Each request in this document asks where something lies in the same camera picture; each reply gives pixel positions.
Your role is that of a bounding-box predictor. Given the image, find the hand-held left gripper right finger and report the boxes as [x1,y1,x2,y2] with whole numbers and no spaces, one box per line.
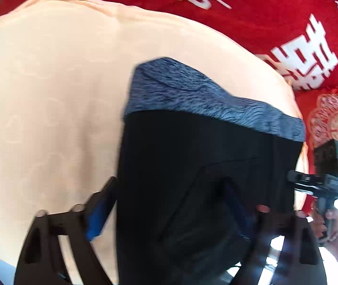
[222,180,328,285]

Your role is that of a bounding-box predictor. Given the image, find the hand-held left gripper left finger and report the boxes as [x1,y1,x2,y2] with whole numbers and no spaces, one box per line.
[14,176,119,285]

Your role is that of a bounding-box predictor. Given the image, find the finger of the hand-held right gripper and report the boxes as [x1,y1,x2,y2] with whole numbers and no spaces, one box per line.
[287,169,317,196]

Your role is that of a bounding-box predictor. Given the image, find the black pants with patterned waistband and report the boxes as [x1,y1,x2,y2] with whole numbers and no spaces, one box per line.
[117,57,306,285]

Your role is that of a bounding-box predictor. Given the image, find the person's right hand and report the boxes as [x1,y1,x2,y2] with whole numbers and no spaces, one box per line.
[313,209,338,243]

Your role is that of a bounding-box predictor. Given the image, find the red printed cushion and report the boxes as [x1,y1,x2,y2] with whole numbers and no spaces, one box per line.
[293,85,338,218]

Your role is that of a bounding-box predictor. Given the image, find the peach cloth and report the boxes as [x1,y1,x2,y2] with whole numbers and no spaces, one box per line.
[0,0,310,285]

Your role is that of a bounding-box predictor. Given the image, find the red printed blanket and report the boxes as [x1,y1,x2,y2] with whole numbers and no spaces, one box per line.
[0,0,338,92]

